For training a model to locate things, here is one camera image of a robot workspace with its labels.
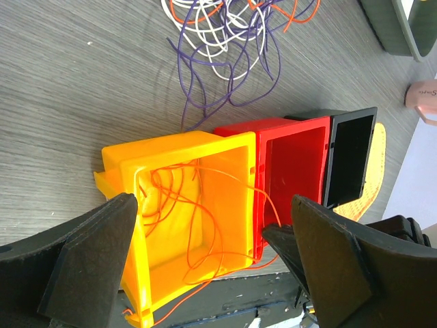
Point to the pink mug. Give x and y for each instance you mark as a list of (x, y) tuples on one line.
[(421, 96)]

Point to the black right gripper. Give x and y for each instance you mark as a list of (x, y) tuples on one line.
[(404, 228)]

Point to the black plastic bin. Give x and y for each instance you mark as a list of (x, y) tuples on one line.
[(351, 133)]

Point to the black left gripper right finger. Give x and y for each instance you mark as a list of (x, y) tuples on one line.
[(361, 277)]

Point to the woven orange basket tray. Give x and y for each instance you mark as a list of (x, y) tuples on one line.
[(373, 178)]

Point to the red plastic bin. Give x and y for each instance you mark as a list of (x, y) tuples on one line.
[(290, 160)]

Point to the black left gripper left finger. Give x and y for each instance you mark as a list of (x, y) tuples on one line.
[(69, 275)]

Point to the dark green tray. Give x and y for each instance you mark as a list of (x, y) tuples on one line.
[(403, 28)]

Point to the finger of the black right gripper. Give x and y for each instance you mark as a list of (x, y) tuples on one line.
[(283, 240)]

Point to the yellow plastic bin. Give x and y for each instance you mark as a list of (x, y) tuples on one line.
[(195, 213)]

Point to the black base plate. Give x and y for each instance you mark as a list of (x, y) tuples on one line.
[(271, 300)]

